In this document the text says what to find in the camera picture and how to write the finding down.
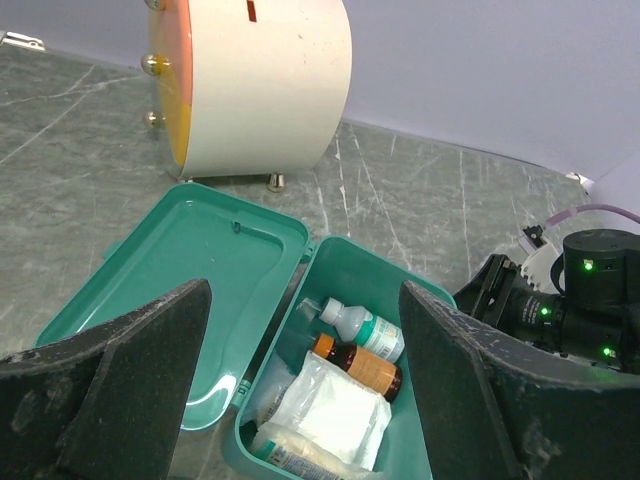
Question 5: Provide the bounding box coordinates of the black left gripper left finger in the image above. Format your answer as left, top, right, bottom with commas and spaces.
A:
1, 279, 212, 479

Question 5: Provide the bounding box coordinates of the cream cylindrical cabinet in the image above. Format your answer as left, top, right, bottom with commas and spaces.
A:
141, 0, 352, 192

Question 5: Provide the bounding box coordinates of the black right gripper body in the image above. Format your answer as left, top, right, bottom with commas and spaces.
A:
454, 254, 535, 340

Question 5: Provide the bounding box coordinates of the clear gauze packet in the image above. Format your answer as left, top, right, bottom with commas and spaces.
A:
252, 352, 392, 475

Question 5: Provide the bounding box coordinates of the metal corner bracket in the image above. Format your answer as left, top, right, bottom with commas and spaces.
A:
0, 31, 46, 52

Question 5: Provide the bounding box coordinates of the brown bottle orange cap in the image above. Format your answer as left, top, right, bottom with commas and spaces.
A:
311, 333, 403, 403

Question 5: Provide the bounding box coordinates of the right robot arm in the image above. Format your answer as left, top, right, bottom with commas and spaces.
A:
454, 229, 639, 374

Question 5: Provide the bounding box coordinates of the teal medicine kit box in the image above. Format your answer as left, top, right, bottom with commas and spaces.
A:
37, 183, 431, 479

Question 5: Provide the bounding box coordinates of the green white bandage packet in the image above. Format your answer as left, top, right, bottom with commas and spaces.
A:
249, 422, 387, 480

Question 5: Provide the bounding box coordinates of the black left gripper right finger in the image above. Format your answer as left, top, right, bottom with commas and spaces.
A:
399, 281, 639, 479

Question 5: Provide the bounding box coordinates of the white disinfectant bottle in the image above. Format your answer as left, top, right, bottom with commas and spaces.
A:
319, 297, 405, 363

